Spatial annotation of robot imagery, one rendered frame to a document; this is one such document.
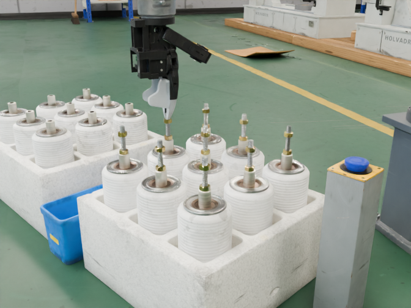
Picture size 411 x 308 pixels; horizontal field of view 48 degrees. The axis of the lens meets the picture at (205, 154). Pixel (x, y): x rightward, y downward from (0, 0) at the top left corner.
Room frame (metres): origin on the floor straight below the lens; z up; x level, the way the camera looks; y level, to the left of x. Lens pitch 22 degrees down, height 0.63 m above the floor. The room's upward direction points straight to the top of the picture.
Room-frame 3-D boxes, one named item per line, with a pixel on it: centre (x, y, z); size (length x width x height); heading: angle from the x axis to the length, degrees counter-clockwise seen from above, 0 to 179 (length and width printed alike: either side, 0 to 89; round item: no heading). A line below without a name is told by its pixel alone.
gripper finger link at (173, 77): (0.94, 0.07, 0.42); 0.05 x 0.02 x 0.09; 23
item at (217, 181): (0.88, 0.00, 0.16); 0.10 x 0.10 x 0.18
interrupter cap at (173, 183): (0.79, 0.08, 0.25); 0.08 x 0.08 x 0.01
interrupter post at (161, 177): (0.79, 0.08, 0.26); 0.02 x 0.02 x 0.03
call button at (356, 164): (0.72, -0.26, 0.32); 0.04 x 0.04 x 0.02
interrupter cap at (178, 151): (0.96, 0.08, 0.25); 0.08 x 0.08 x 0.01
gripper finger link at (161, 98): (0.94, 0.09, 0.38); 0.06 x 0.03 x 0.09; 113
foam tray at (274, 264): (0.88, 0.00, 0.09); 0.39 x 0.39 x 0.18; 45
